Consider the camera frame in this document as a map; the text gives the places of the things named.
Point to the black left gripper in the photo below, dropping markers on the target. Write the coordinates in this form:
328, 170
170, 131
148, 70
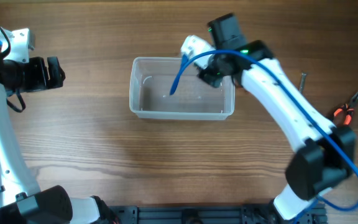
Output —
37, 65

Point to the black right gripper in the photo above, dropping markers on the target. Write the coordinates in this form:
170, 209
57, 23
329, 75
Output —
214, 79

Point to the clear plastic container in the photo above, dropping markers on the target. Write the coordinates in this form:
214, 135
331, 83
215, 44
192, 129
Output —
150, 98

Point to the silver socket wrench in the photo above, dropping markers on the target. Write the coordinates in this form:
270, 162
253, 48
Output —
302, 81

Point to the orange black needle-nose pliers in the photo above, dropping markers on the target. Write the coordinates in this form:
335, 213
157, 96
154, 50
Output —
347, 110

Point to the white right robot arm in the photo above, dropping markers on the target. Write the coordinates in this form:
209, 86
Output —
323, 153

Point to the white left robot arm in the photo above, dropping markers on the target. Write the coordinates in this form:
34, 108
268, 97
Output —
21, 199

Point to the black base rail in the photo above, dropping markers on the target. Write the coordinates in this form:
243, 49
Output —
257, 213

